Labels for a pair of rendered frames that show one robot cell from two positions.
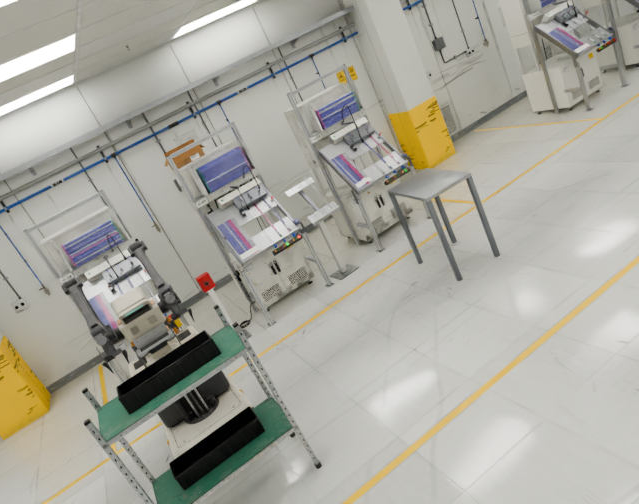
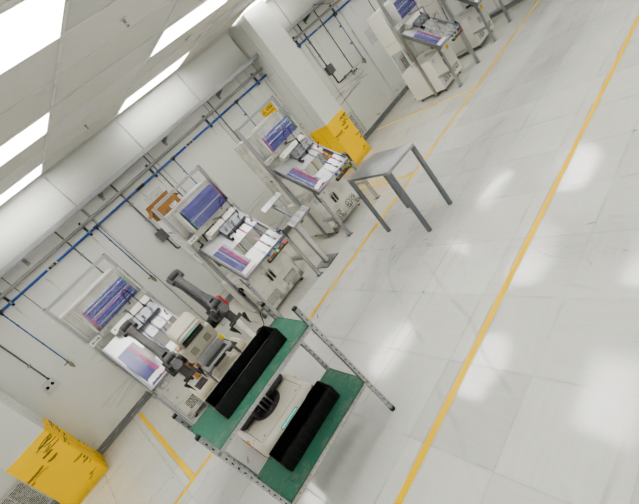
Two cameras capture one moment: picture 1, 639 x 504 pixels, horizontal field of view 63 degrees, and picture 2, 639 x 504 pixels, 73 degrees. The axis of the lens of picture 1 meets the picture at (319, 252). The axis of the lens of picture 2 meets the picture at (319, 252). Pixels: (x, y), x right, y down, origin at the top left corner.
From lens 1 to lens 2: 68 cm
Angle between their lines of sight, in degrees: 8
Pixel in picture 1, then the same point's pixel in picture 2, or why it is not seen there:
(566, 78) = (436, 67)
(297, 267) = (288, 269)
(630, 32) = (467, 23)
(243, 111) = (195, 160)
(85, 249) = (105, 309)
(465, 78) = (357, 91)
